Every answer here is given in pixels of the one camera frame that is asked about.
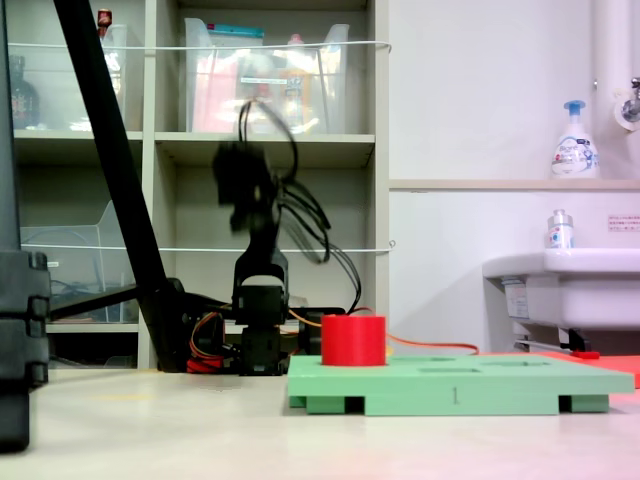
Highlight black tripod brace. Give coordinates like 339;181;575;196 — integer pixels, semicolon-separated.
46;283;144;323

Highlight teal topped package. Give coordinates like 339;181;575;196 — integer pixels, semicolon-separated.
206;22;266;47

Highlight black tripod leg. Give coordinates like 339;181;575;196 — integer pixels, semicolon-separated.
51;0;202;374
0;0;23;252

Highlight dark glass bottle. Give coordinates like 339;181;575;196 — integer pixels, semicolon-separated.
8;54;42;131

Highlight notched black stack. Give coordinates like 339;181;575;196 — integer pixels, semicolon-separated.
0;248;53;454

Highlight small clear sanitiser bottle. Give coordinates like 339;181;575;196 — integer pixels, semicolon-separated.
545;208;576;251

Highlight white foam soap bottle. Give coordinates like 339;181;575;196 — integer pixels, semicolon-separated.
550;99;601;180

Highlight black gripper wire loop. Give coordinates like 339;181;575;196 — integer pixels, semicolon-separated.
237;98;301;182

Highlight red orange base wires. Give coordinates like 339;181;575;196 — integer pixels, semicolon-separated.
186;298;234;374

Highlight metal faucet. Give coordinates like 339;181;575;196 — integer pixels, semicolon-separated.
613;76;640;133

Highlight orange bottle pink cap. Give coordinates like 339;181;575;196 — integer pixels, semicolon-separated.
279;33;316;134

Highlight clear plastic bin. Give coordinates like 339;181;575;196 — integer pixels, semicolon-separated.
6;23;129;133
19;199;142;324
184;17;351;136

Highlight white sink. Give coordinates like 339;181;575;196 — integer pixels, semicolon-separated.
481;247;640;332

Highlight beige shelf unit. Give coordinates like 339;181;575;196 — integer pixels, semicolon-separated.
0;0;392;372

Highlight long black wire pair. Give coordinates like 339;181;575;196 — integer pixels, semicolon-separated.
276;178;363;315

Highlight small wall sign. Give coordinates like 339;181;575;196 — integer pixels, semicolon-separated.
607;214;640;234

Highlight red cylinder block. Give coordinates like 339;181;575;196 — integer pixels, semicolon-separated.
320;314;388;368

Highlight black base clamp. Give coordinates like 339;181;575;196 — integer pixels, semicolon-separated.
289;305;347;357

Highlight thin orange wire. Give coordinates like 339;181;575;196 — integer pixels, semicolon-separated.
385;331;481;357

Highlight green shape sorting board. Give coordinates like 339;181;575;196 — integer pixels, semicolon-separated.
286;353;637;418

